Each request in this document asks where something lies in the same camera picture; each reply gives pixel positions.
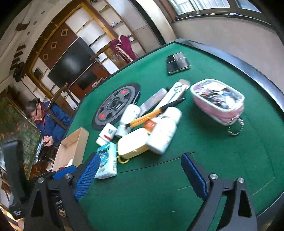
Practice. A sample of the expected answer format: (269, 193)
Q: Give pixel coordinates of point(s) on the wooden chair with cloth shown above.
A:
(104, 50)

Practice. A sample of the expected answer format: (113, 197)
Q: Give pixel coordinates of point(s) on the black smartphone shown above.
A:
(177, 63)

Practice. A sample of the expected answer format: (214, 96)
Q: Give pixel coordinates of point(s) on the silver tube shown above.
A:
(153, 100)

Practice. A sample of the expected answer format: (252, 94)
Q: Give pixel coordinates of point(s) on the window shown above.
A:
(199, 4)

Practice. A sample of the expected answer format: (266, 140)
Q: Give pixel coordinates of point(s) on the pink clear pouch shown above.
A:
(218, 97)

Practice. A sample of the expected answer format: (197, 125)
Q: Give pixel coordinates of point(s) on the small black screen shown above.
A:
(86, 80)

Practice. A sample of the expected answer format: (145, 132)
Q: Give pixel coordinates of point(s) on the plain white bottle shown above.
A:
(129, 113)

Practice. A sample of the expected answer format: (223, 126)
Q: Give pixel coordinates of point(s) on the wooden wall cabinet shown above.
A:
(55, 33)

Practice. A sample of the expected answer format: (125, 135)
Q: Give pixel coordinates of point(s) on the pale yellow case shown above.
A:
(133, 143)

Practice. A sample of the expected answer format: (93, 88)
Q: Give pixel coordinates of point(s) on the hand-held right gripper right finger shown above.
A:
(195, 175)

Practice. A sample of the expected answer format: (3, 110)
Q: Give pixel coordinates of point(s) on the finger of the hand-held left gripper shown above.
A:
(61, 174)

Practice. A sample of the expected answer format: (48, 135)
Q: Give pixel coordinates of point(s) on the wooden armchair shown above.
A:
(58, 92)

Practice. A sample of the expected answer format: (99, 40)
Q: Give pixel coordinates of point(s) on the cardboard box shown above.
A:
(75, 144)

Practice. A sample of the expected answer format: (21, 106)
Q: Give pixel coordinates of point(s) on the white bottle red label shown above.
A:
(107, 133)

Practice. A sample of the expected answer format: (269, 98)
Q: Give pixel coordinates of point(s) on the black television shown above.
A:
(71, 61)

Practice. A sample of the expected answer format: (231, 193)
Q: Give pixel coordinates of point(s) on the purple cloth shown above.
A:
(123, 46)

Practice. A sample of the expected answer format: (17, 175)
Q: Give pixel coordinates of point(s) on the white blue long box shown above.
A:
(175, 92)

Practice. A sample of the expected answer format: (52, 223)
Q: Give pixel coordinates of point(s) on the small orange box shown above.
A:
(149, 126)

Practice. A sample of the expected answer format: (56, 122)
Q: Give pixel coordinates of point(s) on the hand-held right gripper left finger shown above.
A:
(86, 175)

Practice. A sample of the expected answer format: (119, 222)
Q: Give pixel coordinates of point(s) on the black marker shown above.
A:
(138, 96)

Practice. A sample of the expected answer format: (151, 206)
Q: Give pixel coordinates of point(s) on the round table control panel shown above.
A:
(111, 106)

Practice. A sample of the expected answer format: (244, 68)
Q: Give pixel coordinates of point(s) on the teal tissue pack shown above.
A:
(108, 162)

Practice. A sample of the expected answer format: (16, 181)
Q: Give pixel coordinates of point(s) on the large white bottle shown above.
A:
(160, 136)

